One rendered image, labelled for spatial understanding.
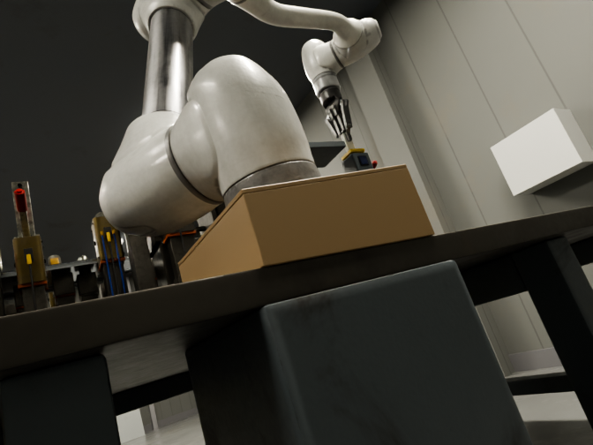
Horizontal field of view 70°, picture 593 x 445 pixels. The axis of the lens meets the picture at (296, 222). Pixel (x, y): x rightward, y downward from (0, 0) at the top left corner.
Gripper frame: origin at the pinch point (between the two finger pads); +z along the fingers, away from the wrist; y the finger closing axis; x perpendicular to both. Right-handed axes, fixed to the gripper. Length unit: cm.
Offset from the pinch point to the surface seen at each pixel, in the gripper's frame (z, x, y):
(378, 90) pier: -124, -168, 123
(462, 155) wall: -37, -184, 86
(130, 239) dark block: 21, 73, 9
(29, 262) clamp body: 22, 96, 13
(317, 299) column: 55, 69, -61
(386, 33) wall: -168, -183, 103
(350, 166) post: 9.3, 3.4, -0.9
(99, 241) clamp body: 20, 80, 11
